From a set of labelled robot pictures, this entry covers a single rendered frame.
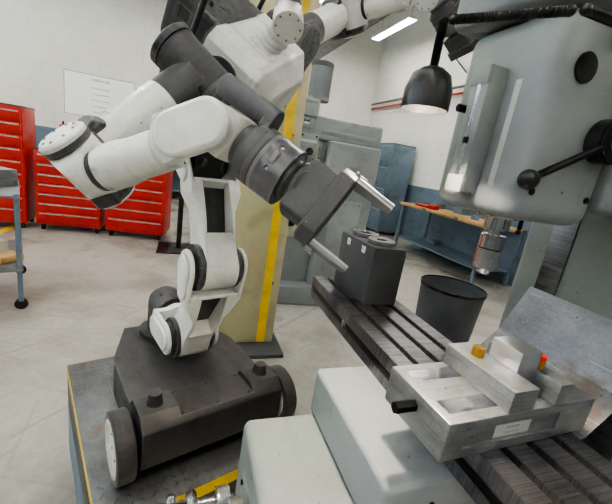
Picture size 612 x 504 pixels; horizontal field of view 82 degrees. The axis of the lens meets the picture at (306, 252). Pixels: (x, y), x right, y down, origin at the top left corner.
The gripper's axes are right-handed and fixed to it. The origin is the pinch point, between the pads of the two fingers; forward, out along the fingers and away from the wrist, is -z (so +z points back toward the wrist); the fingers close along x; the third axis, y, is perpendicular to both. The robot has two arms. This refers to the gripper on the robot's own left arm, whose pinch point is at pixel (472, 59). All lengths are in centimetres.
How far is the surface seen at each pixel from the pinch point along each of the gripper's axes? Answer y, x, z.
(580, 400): -73, 53, -38
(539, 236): -33, 21, -43
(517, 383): -80, 52, -23
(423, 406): -93, 47, -15
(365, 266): -69, -4, -21
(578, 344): -56, 39, -54
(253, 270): -90, -143, -37
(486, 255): -62, 39, -15
